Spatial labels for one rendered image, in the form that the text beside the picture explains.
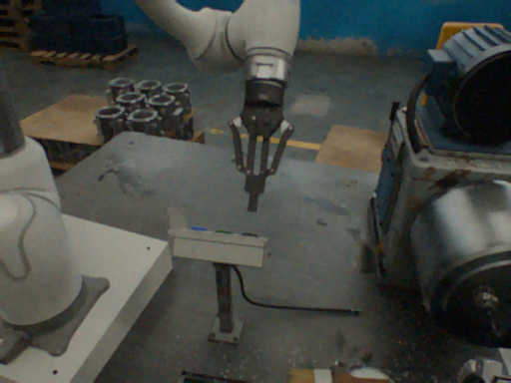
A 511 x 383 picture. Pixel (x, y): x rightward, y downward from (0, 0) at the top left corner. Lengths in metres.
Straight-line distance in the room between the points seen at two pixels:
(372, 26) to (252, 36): 5.26
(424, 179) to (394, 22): 5.18
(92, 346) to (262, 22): 0.69
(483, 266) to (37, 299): 0.74
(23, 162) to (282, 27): 0.56
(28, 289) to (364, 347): 0.67
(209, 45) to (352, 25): 5.22
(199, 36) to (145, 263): 0.52
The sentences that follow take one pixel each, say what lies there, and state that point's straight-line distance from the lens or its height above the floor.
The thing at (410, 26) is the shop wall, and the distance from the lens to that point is 5.96.
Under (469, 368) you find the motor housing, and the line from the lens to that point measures 0.65.
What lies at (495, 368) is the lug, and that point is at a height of 1.09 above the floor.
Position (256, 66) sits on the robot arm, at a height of 1.34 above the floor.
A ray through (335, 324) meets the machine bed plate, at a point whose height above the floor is 0.80.
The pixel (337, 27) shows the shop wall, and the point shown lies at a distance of 6.01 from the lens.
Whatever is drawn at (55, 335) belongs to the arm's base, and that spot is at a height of 0.90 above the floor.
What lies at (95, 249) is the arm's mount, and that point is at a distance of 1.02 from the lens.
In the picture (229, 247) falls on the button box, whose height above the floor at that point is 1.07.
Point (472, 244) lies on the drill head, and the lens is 0.68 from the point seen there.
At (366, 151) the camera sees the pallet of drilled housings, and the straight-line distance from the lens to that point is 3.02.
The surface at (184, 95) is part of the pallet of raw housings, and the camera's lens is 2.96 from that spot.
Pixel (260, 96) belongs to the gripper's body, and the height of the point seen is 1.29.
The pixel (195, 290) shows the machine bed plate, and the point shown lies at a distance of 0.98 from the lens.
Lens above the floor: 1.54
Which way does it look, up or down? 35 degrees down
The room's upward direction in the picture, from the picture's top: straight up
